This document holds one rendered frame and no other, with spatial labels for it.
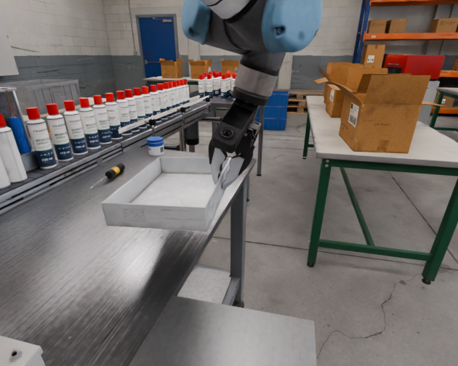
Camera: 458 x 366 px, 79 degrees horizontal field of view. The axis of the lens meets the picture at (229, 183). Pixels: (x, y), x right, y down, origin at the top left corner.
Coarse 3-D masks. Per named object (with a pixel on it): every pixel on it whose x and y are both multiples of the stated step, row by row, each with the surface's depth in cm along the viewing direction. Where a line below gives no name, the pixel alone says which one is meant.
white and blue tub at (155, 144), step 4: (148, 140) 122; (152, 140) 121; (156, 140) 122; (160, 140) 123; (148, 144) 123; (152, 144) 122; (156, 144) 122; (160, 144) 123; (148, 148) 124; (152, 148) 123; (156, 148) 123; (160, 148) 124; (148, 152) 126; (152, 152) 124; (156, 152) 124; (160, 152) 124
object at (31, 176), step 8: (112, 144) 123; (88, 152) 112; (96, 152) 113; (56, 160) 104; (72, 160) 104; (56, 168) 97; (32, 176) 91; (40, 176) 91; (16, 184) 85; (24, 184) 86; (0, 192) 80
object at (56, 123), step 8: (48, 104) 96; (56, 104) 96; (48, 112) 96; (56, 112) 96; (48, 120) 96; (56, 120) 96; (56, 128) 97; (64, 128) 99; (56, 136) 98; (64, 136) 100; (56, 144) 99; (64, 144) 100; (56, 152) 101; (64, 152) 101; (64, 160) 102
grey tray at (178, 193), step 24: (144, 168) 68; (168, 168) 77; (192, 168) 76; (120, 192) 58; (144, 192) 66; (168, 192) 66; (192, 192) 65; (216, 192) 57; (120, 216) 53; (144, 216) 52; (168, 216) 51; (192, 216) 50
